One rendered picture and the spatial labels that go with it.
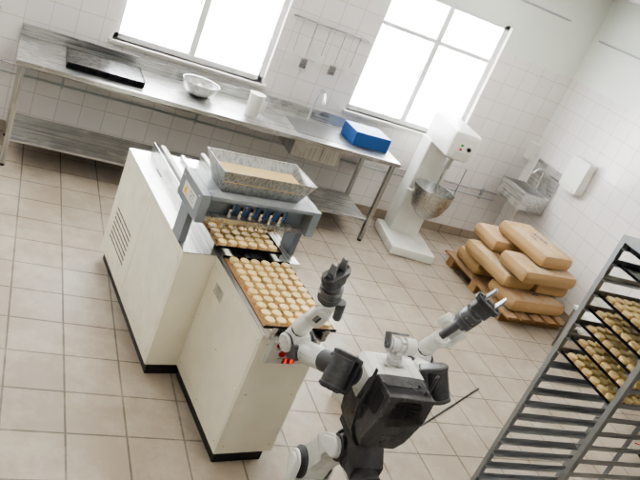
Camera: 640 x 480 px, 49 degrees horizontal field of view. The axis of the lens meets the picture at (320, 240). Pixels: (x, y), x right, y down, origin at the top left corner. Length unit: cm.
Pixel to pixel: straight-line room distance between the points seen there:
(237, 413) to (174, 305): 73
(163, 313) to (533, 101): 535
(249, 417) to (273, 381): 24
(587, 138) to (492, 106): 102
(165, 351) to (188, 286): 45
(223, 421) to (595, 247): 481
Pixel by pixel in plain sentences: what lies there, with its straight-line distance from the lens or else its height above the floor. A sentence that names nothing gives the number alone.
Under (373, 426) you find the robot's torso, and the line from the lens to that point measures 267.
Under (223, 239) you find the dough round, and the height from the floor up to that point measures 92.
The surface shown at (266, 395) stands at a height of 47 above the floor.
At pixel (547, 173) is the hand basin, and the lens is 818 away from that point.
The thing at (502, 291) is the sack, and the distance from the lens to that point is 693.
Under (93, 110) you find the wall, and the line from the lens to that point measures 672.
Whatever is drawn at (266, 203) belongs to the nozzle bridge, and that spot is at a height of 118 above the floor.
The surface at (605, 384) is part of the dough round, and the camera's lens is 383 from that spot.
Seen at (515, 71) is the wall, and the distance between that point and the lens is 793.
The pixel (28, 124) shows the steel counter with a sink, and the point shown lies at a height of 23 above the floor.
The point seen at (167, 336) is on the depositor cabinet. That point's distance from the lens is 407.
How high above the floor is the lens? 258
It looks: 23 degrees down
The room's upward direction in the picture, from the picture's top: 23 degrees clockwise
